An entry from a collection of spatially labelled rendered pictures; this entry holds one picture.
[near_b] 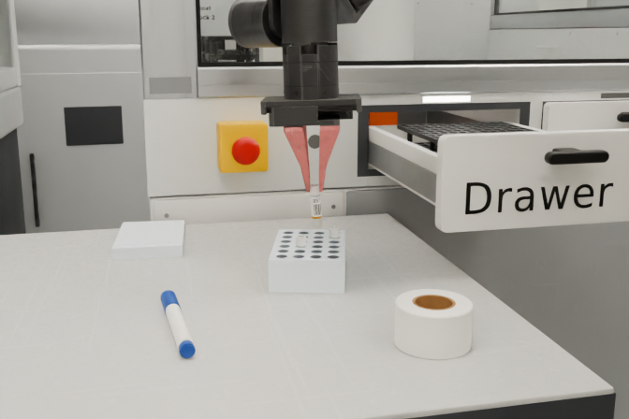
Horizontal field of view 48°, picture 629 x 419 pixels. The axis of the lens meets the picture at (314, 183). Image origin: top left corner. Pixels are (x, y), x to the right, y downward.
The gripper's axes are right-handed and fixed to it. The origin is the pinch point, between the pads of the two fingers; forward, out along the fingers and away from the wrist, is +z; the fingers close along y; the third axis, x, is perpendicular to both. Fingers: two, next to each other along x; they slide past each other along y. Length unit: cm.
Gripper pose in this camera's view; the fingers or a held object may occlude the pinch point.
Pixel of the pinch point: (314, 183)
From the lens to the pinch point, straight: 75.6
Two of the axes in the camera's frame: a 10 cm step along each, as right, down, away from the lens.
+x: -0.2, 2.0, -9.8
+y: -10.0, 0.3, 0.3
